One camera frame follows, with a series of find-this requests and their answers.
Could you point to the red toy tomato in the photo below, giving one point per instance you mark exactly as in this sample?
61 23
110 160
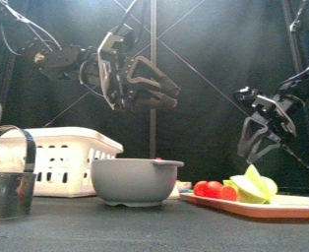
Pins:
213 189

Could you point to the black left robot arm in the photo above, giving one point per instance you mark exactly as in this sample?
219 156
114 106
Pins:
57 60

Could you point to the metal frame pole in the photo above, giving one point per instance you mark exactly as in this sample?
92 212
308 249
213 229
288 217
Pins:
152 78

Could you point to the green toy starfruit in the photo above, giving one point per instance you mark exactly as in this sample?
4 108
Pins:
253 185

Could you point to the small colourful toy block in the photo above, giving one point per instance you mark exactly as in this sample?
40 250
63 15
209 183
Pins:
183 186

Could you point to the shiny metal pot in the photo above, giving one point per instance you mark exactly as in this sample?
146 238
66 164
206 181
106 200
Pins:
7 193

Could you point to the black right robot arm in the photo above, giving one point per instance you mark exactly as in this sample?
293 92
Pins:
301 77

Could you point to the white plastic basket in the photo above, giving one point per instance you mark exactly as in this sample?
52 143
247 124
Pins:
68 160

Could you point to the wooden cutting board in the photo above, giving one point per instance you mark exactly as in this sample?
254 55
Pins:
266 206

